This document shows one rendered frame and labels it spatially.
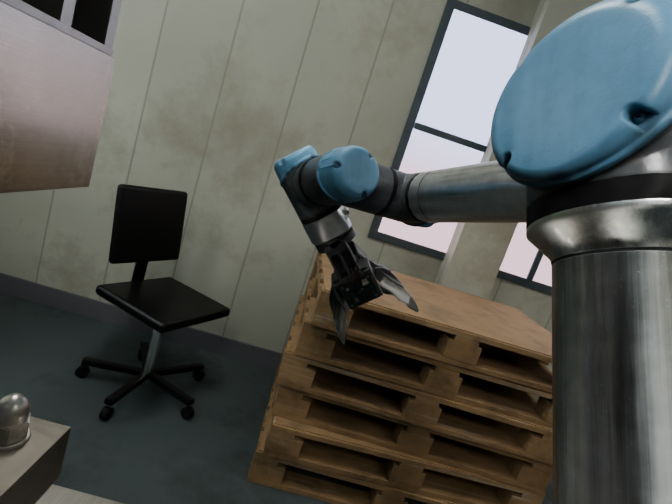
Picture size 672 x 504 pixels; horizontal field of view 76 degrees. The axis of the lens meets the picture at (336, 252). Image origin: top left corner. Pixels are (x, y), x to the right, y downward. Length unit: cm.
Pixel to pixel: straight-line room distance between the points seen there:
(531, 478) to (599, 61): 210
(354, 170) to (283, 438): 152
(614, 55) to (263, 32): 257
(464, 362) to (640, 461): 164
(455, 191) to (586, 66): 30
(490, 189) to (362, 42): 229
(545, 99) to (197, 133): 256
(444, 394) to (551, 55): 172
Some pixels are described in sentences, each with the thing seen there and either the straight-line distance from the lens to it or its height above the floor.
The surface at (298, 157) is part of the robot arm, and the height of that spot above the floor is 136.
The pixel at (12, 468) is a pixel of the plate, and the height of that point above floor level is 103.
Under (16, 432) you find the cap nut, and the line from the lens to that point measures 52.
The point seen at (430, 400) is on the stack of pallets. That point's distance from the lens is 194.
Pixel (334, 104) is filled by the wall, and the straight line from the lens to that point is 269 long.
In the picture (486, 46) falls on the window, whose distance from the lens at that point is 288.
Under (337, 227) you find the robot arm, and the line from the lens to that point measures 70.
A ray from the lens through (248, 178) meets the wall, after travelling 271.
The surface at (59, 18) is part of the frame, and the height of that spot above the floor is 146.
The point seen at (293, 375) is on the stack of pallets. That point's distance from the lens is 186.
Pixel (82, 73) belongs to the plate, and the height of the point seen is 138.
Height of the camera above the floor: 136
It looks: 10 degrees down
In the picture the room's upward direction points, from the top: 18 degrees clockwise
